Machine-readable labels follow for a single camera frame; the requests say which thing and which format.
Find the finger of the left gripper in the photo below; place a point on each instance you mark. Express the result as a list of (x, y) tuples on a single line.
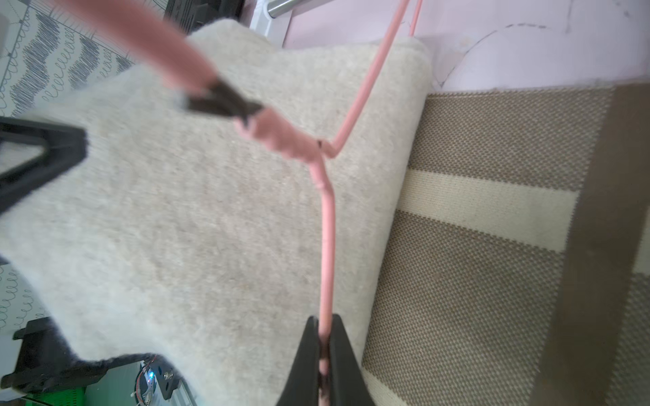
[(35, 153)]

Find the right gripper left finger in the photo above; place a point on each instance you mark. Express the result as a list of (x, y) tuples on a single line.
[(303, 382)]

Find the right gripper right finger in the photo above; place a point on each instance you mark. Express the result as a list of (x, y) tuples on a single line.
[(347, 386)]

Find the pink wire hanger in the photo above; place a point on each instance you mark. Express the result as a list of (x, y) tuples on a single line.
[(164, 48)]

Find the beige fuzzy scarf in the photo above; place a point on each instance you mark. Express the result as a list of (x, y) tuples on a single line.
[(177, 236)]

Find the brown plaid scarf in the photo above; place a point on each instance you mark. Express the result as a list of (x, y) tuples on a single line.
[(517, 269)]

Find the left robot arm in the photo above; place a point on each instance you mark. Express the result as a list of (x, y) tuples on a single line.
[(45, 362)]

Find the black plastic tool case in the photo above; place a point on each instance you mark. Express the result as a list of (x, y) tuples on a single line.
[(192, 15)]

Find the green plastic basket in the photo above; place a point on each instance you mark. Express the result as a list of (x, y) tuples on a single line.
[(70, 397)]

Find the white steel clothes rack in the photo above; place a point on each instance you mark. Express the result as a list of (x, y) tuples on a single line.
[(271, 19)]

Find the floral pink table mat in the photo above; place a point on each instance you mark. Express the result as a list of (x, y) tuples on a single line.
[(485, 45)]

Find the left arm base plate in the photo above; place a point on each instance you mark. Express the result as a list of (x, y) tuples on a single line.
[(156, 381)]

